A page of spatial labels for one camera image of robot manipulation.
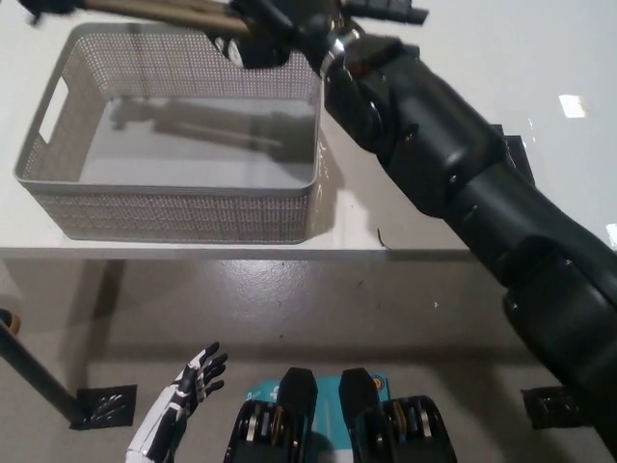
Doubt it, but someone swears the brown wooden round object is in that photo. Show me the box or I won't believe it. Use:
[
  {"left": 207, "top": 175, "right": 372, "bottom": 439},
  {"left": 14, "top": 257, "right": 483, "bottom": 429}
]
[{"left": 0, "top": 308, "right": 23, "bottom": 340}]

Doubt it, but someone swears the black teal robot torso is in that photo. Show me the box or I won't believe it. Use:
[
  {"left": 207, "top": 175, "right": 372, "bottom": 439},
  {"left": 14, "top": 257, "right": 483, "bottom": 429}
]
[{"left": 221, "top": 367, "right": 458, "bottom": 463}]

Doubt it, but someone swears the black metal stand pole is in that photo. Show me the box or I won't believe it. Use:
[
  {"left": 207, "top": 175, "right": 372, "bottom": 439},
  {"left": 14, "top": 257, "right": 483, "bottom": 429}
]
[{"left": 0, "top": 318, "right": 84, "bottom": 427}]

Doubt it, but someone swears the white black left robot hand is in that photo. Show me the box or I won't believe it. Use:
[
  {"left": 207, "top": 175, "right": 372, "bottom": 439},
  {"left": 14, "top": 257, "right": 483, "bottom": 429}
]
[{"left": 125, "top": 340, "right": 229, "bottom": 463}]

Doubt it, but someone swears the bronze tripod with black head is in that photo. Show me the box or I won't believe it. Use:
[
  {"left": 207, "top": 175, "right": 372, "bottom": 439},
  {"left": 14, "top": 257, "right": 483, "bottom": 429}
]
[{"left": 18, "top": 0, "right": 430, "bottom": 39}]

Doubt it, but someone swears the grey perforated plastic basket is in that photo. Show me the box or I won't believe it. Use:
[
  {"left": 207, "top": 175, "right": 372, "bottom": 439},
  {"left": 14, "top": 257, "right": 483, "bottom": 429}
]
[{"left": 12, "top": 22, "right": 335, "bottom": 245}]

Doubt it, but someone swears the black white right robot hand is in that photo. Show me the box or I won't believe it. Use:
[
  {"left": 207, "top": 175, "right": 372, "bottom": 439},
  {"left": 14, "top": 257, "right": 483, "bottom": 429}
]
[{"left": 211, "top": 0, "right": 361, "bottom": 69}]

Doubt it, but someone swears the black tape patch on desk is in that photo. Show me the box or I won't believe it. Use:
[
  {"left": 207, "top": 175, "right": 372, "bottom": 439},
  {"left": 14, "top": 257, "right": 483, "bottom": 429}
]
[{"left": 490, "top": 122, "right": 537, "bottom": 185}]

